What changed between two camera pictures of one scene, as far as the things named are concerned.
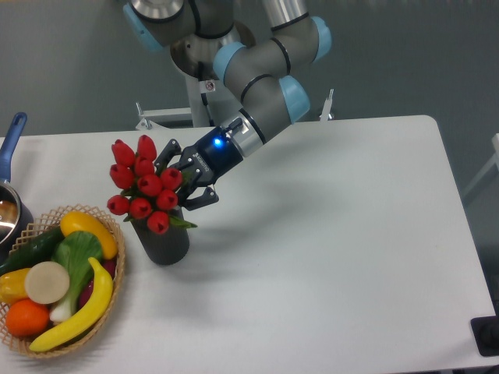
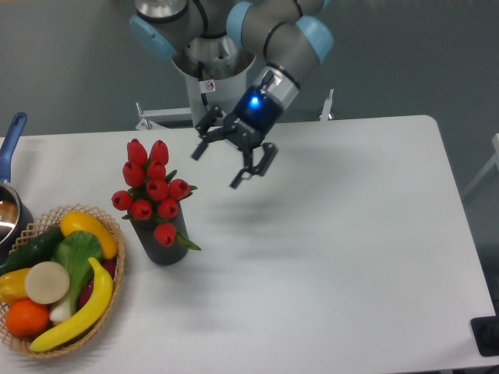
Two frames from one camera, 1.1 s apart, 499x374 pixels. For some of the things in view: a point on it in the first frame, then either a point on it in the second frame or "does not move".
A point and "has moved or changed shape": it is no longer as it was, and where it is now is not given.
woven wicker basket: x=27 y=234 does not move
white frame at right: x=493 y=160 does not move
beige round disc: x=47 y=283 does not move
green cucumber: x=40 y=249 does not move
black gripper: x=206 y=163 to x=256 y=117
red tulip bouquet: x=145 y=192 has moved or changed shape
